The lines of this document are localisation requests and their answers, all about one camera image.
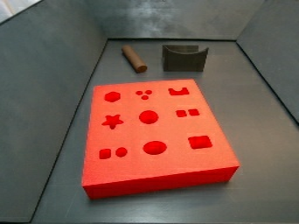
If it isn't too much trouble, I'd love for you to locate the brown oval wooden peg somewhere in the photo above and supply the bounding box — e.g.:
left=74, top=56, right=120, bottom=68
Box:
left=122, top=45, right=147, bottom=74

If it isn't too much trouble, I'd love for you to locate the dark grey curved fixture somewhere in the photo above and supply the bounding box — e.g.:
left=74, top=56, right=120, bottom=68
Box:
left=163, top=45, right=210, bottom=72

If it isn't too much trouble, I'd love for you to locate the red foam shape-sorter block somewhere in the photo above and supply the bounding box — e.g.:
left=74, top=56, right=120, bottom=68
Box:
left=82, top=80, right=239, bottom=199

